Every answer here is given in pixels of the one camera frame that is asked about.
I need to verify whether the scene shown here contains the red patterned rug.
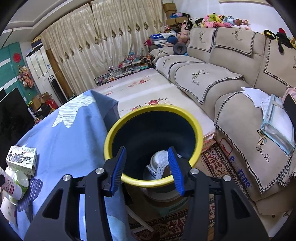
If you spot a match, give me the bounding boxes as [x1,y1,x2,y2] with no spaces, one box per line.
[123,144,250,240]

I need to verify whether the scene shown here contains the clear plastic document pouch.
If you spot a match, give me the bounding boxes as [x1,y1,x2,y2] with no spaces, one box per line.
[260,94,295,156]

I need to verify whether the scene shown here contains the large black television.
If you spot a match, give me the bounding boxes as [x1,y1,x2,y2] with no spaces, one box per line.
[0,87,35,169]

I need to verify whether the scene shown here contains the cream patterned curtains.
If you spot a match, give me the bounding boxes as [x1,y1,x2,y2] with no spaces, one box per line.
[40,1,164,94]

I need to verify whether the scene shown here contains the beige embroidered sofa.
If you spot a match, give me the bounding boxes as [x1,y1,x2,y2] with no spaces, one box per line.
[150,28,295,215]

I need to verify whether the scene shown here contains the white blue toothpaste tube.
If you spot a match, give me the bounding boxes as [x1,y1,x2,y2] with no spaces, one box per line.
[144,151,171,180]

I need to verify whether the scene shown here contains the black yellow plush toy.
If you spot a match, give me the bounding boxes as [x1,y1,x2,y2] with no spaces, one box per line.
[263,28,295,54]

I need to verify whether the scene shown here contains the low shelf of clutter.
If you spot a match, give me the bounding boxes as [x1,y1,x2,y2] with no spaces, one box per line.
[94,55,152,86]

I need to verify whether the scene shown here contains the artificial flower bouquet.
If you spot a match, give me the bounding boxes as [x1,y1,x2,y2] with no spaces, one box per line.
[17,65,34,88]

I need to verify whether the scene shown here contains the pile of plush toys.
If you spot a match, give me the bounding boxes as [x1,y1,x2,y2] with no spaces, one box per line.
[143,11,251,56]

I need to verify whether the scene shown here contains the cardboard boxes stack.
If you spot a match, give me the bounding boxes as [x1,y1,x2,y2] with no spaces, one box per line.
[162,3,190,26]

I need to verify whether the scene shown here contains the white Co-Q10 bottle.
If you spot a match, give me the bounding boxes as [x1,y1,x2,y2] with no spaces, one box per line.
[1,168,22,200]

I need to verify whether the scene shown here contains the white papers on sofa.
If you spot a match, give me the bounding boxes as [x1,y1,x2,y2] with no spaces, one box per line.
[242,87,270,115]

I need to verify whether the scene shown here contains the green white tissue pack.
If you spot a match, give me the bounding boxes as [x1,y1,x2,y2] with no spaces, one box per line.
[5,167,29,199]

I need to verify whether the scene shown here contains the blue patterned tablecloth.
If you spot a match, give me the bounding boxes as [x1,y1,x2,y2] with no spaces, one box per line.
[12,90,119,238]

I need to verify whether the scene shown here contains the yellow rimmed black trash bin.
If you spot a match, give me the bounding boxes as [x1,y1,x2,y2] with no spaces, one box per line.
[104,104,203,188]

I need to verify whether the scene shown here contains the black tower fan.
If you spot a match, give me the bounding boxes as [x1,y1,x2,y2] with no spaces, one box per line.
[48,75,68,105]

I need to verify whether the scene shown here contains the floral green tea box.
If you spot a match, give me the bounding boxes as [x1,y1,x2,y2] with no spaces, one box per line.
[6,146,37,176]

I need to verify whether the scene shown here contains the white paper cup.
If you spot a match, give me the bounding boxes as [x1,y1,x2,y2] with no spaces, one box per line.
[1,196,18,225]

